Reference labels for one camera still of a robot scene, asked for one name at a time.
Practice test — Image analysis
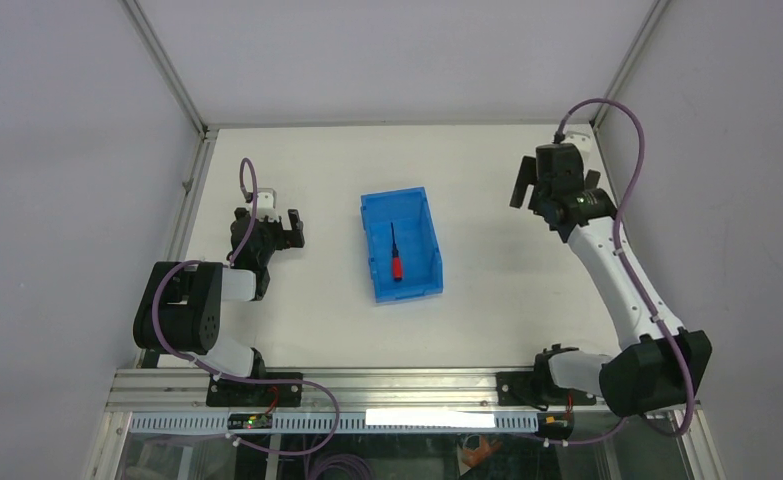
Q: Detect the red-handled screwdriver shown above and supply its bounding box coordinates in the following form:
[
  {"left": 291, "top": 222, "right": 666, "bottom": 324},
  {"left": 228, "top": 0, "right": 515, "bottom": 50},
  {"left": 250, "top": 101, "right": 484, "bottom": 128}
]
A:
[{"left": 390, "top": 224, "right": 403, "bottom": 282}]

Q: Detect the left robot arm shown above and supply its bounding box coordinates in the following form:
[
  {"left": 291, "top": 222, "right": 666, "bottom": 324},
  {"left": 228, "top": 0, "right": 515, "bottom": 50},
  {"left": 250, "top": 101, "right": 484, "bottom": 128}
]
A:
[{"left": 132, "top": 207, "right": 305, "bottom": 406}]

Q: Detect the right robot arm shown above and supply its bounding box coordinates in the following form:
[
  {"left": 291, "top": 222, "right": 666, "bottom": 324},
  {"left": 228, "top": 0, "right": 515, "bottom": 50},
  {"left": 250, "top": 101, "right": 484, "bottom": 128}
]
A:
[{"left": 510, "top": 143, "right": 712, "bottom": 418}]

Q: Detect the blue plastic bin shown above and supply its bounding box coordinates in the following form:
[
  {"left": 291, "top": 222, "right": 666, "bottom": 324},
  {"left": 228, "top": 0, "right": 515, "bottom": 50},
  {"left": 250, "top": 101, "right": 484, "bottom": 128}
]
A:
[{"left": 360, "top": 187, "right": 444, "bottom": 303}]

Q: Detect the orange object below table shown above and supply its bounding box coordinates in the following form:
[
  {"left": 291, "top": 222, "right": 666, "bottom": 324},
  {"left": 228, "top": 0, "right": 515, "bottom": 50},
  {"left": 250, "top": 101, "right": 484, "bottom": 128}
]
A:
[{"left": 458, "top": 435, "right": 502, "bottom": 468}]

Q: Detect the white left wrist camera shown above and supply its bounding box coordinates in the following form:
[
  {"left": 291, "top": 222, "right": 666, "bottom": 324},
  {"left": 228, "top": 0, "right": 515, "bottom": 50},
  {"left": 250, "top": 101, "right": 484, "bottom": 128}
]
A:
[{"left": 252, "top": 188, "right": 281, "bottom": 222}]

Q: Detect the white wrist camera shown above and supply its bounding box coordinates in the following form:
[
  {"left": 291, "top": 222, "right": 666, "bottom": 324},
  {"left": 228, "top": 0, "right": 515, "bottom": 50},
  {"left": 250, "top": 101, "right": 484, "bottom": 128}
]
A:
[
  {"left": 252, "top": 188, "right": 281, "bottom": 222},
  {"left": 564, "top": 131, "right": 595, "bottom": 160}
]

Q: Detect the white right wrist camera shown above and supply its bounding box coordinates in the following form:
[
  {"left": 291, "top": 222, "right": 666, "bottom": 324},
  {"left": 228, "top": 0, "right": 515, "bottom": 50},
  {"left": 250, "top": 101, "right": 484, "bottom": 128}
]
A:
[{"left": 564, "top": 131, "right": 595, "bottom": 160}]

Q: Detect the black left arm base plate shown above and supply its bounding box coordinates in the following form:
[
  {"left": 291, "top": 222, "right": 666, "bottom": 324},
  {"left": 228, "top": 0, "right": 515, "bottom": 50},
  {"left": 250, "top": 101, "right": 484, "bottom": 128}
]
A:
[{"left": 205, "top": 371, "right": 303, "bottom": 409}]

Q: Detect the aluminium front rail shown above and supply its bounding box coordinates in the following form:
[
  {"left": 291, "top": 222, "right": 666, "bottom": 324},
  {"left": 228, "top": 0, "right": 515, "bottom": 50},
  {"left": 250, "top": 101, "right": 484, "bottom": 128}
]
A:
[{"left": 105, "top": 367, "right": 530, "bottom": 412}]

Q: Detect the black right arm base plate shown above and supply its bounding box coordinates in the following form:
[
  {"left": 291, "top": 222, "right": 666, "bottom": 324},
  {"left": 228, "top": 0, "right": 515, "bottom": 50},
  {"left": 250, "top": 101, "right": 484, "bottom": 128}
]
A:
[{"left": 495, "top": 370, "right": 597, "bottom": 411}]

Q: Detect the white slotted cable duct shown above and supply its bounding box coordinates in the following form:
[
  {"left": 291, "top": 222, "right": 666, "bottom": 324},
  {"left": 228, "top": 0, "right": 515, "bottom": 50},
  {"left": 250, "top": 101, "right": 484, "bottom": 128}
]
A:
[{"left": 129, "top": 408, "right": 538, "bottom": 436}]

